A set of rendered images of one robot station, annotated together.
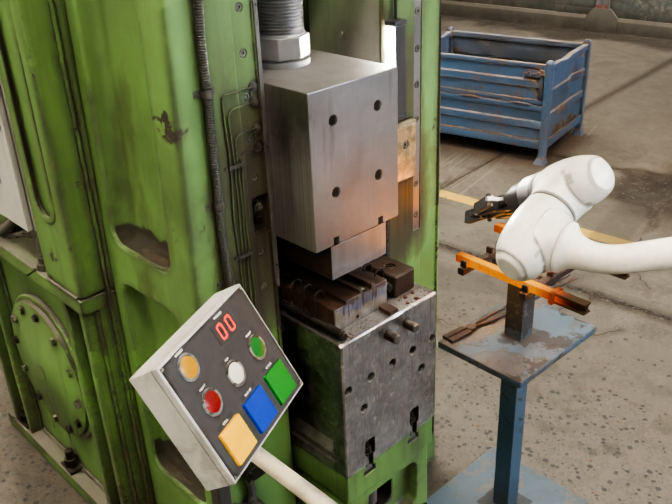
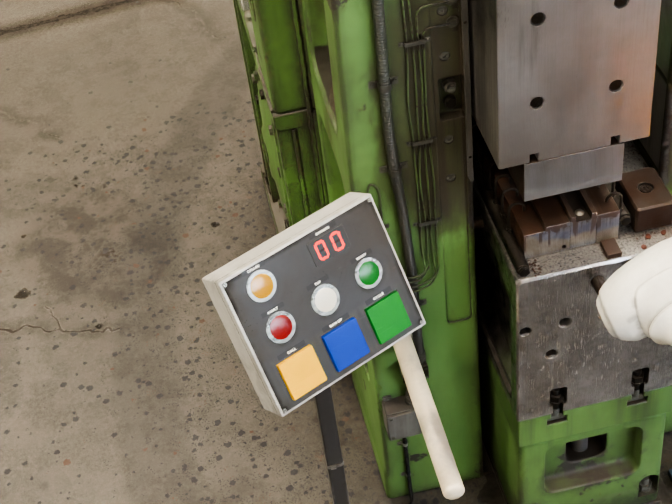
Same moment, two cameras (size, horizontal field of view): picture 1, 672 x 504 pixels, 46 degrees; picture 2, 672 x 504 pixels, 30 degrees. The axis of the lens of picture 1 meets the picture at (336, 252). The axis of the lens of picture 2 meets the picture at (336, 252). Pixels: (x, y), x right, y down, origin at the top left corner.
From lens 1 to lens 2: 1.01 m
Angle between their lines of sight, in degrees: 34
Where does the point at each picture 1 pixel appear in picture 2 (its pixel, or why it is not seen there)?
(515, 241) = (613, 293)
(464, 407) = not seen: outside the picture
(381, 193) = (619, 108)
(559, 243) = (659, 318)
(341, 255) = (541, 175)
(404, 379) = not seen: hidden behind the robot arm
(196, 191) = (355, 67)
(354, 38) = not seen: outside the picture
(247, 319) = (366, 238)
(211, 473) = (265, 396)
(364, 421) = (550, 368)
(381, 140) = (625, 44)
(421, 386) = (656, 347)
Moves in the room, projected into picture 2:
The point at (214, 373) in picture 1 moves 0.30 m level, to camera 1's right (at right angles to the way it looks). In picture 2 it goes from (295, 296) to (444, 351)
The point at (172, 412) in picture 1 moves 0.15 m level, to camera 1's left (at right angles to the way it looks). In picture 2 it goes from (233, 327) to (165, 301)
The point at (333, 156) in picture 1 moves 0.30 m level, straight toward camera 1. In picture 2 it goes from (535, 61) to (458, 162)
